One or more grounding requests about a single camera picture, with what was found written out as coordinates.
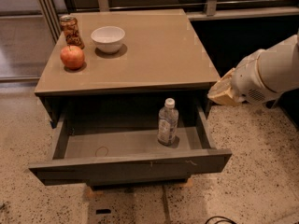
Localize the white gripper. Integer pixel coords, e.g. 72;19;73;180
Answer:
207;49;280;106

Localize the clear plastic water bottle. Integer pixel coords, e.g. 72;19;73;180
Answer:
157;98;178;146

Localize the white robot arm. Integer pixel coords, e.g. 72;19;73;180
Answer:
207;35;299;106

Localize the grey cabinet with tan top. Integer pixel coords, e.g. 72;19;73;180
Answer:
35;9;220;124

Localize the open grey top drawer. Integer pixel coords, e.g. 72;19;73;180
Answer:
29;105;232;187

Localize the white ceramic bowl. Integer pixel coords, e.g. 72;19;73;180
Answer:
91;26;125;54

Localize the red apple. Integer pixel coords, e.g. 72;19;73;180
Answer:
60;46;85;70

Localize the patterned drink can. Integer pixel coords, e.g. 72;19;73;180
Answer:
60;15;85;49

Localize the black cable on floor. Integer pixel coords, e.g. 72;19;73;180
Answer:
204;215;237;224

